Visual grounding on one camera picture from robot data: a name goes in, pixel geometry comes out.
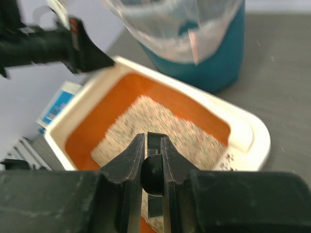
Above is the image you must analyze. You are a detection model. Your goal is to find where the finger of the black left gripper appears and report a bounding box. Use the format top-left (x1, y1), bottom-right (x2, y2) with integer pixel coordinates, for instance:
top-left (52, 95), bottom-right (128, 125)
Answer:
top-left (68, 17), bottom-right (115, 74)

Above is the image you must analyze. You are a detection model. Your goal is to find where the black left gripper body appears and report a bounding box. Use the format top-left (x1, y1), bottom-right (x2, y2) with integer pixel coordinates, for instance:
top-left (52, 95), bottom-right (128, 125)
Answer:
top-left (0, 0), bottom-right (70, 78)

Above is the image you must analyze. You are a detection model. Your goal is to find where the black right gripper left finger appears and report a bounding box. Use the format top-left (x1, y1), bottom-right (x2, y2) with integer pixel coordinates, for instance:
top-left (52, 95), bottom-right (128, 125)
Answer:
top-left (0, 133), bottom-right (145, 233)

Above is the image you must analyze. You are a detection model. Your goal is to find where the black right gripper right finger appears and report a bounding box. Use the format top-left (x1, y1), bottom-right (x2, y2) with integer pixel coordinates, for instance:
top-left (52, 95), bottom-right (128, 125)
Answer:
top-left (161, 137), bottom-right (311, 233)

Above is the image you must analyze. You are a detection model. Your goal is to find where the black litter scoop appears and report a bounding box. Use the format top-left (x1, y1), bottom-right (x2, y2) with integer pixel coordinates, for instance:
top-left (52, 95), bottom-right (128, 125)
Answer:
top-left (140, 132), bottom-right (165, 219)

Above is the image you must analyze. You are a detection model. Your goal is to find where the white orange litter box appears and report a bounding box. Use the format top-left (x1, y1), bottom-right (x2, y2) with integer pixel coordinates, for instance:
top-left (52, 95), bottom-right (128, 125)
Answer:
top-left (44, 57), bottom-right (271, 171)

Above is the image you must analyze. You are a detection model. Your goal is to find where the blue white box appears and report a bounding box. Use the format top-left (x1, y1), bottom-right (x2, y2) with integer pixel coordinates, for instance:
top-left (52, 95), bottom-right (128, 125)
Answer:
top-left (36, 81), bottom-right (82, 129)

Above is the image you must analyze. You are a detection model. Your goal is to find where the cat litter sand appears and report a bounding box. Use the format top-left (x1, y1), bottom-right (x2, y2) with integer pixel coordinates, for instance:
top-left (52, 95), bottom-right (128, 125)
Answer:
top-left (91, 95), bottom-right (226, 233)

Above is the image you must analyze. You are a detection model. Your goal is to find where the clear plastic bin liner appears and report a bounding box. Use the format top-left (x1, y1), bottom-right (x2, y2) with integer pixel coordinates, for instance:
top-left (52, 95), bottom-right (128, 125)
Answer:
top-left (104, 0), bottom-right (242, 64)

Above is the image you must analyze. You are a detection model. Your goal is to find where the teal trash bin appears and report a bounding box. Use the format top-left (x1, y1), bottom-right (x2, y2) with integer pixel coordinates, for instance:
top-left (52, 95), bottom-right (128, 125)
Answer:
top-left (141, 1), bottom-right (245, 93)

